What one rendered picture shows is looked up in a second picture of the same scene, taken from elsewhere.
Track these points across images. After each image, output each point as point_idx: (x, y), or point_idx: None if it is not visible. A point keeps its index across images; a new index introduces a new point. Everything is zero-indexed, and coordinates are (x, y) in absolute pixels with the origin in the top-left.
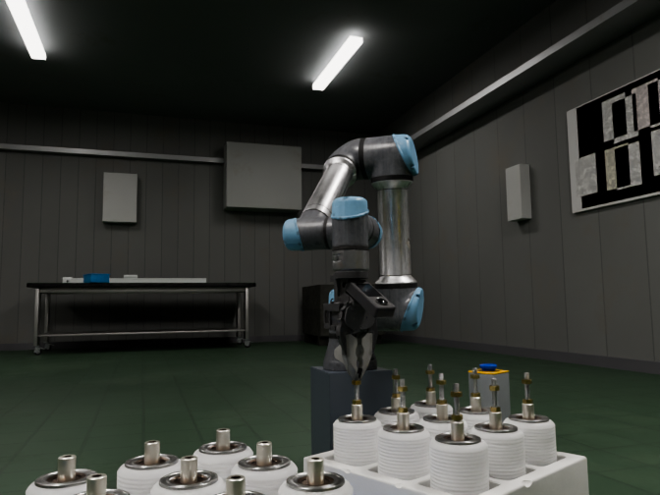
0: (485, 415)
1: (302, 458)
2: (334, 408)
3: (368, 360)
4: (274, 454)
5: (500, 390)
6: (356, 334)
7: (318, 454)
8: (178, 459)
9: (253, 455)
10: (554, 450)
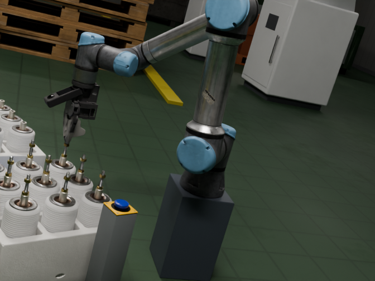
0: (47, 198)
1: (238, 258)
2: (164, 197)
3: (67, 135)
4: (249, 250)
5: (105, 220)
6: None
7: None
8: (9, 120)
9: (246, 242)
10: (4, 223)
